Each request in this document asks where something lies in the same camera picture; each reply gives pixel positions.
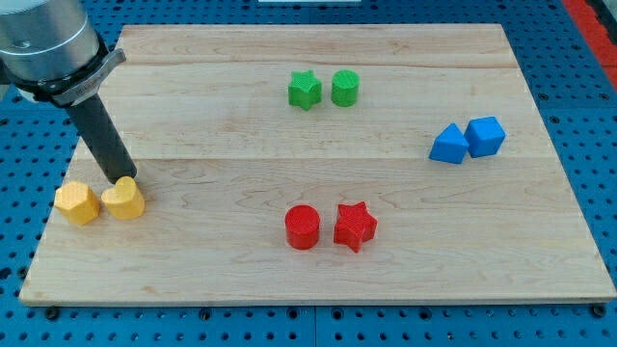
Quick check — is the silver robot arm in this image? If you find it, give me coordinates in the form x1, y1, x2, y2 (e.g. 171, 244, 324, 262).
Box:
1, 0, 126, 107

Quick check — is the red star block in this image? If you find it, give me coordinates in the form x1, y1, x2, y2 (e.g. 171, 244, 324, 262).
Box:
334, 201, 378, 254

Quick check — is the green star block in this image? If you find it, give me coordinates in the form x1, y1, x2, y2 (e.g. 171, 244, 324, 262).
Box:
287, 70, 322, 111

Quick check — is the wooden board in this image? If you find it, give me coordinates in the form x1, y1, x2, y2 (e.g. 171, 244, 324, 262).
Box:
19, 24, 616, 307

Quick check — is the red cylinder block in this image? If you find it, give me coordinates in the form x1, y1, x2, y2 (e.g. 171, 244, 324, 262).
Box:
284, 204, 320, 250

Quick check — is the green cylinder block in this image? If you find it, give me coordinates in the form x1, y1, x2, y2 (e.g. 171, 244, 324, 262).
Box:
331, 69, 360, 107

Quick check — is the blue triangle block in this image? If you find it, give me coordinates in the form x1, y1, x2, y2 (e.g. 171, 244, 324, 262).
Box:
429, 123, 469, 165

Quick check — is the blue cube block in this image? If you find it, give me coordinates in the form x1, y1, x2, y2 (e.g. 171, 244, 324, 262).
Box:
464, 116, 506, 158

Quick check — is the yellow heart block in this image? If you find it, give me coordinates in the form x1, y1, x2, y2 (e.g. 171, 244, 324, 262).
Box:
101, 176, 146, 220

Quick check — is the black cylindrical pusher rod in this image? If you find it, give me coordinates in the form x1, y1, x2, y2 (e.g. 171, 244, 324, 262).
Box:
67, 94, 137, 184

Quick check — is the yellow hexagon block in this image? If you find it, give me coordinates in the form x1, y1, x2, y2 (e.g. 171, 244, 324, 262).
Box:
54, 181, 100, 226

